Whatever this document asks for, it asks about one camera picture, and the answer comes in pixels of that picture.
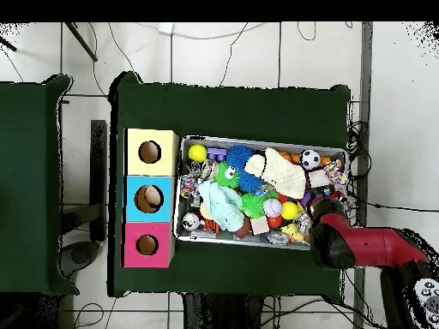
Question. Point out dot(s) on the clear plastic packet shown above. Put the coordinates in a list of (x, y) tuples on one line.
[(277, 237)]

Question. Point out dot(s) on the yellow plush toy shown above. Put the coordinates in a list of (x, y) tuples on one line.
[(293, 233)]

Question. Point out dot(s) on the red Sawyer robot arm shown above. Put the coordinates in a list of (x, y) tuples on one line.
[(370, 245)]

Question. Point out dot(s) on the silver mesh bin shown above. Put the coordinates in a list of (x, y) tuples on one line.
[(192, 236)]

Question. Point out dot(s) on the wooden box with three holes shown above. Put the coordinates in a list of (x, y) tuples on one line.
[(132, 246)]

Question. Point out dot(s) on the green spiky toy with eyes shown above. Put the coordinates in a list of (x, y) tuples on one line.
[(223, 178)]

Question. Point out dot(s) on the mint knit cloth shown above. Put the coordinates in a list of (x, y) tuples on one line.
[(221, 205)]

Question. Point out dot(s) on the blue spiky ball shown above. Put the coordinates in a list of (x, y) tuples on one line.
[(238, 156)]

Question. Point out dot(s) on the large yellow ball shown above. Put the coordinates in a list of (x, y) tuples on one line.
[(197, 153)]

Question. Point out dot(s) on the silver soda can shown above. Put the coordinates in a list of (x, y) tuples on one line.
[(191, 221)]

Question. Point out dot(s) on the white baseball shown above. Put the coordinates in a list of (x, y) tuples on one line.
[(272, 208)]

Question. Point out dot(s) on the cream knit cloth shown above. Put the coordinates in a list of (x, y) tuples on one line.
[(281, 174)]

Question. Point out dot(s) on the small orange basketball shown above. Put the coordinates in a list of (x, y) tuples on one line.
[(285, 156)]

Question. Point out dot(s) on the dark green table cloth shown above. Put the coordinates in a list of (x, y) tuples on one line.
[(223, 109)]

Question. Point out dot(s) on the small yellow ball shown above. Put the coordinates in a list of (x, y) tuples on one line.
[(289, 210)]

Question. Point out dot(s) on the black and white soccer ball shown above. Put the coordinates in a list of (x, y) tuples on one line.
[(310, 159)]

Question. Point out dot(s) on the black upright panel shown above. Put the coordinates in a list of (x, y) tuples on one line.
[(98, 178)]

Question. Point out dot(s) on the grey round stand base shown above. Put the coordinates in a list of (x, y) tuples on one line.
[(80, 257)]

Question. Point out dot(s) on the green cloth side table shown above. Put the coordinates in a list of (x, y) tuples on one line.
[(24, 171)]

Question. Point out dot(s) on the black tripod leg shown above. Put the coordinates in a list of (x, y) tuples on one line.
[(80, 41)]

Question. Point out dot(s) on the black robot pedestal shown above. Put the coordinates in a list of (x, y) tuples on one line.
[(219, 315)]

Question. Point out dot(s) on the grey metal post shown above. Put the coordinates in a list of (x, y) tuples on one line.
[(365, 68)]

